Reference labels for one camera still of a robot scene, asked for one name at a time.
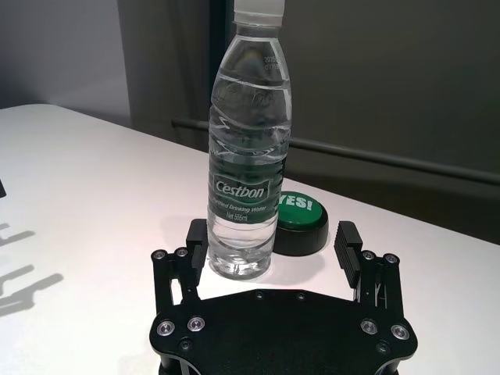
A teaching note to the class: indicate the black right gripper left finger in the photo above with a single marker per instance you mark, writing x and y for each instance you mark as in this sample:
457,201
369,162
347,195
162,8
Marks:
195,258

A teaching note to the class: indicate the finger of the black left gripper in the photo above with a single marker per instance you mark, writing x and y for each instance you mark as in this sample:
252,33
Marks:
2,189

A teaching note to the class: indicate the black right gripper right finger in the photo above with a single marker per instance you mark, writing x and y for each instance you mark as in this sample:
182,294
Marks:
345,254

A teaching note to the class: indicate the clear water bottle green label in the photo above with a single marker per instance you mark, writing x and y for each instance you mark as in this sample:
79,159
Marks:
246,176

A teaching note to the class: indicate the green YES push button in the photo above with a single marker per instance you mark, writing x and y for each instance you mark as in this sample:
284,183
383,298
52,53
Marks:
302,222

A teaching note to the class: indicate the blue upright metal post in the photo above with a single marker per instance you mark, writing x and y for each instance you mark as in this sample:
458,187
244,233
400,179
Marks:
216,58

